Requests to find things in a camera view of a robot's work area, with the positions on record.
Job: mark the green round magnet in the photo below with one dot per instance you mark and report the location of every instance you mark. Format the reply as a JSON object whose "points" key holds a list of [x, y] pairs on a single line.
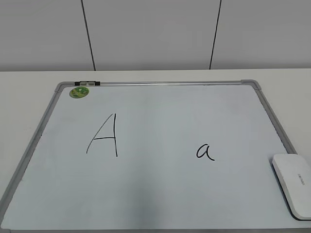
{"points": [[79, 92]]}

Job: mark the black and silver board clip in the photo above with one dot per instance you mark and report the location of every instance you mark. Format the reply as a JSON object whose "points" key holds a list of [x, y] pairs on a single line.
{"points": [[87, 83]]}

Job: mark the white board with grey frame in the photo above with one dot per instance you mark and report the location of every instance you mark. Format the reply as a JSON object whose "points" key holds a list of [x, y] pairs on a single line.
{"points": [[160, 157]]}

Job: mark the white rectangular board eraser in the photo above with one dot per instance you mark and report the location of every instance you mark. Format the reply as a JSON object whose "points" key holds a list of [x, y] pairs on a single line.
{"points": [[294, 175]]}

